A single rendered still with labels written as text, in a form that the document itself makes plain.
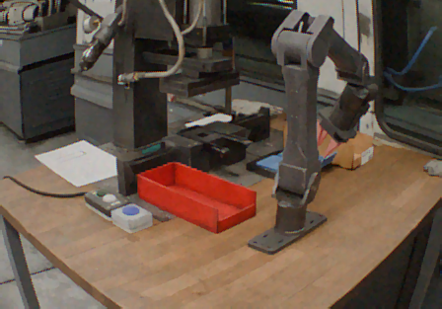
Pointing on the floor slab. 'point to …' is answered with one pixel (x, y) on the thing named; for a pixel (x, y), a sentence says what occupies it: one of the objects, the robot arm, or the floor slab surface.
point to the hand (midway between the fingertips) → (322, 149)
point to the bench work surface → (232, 241)
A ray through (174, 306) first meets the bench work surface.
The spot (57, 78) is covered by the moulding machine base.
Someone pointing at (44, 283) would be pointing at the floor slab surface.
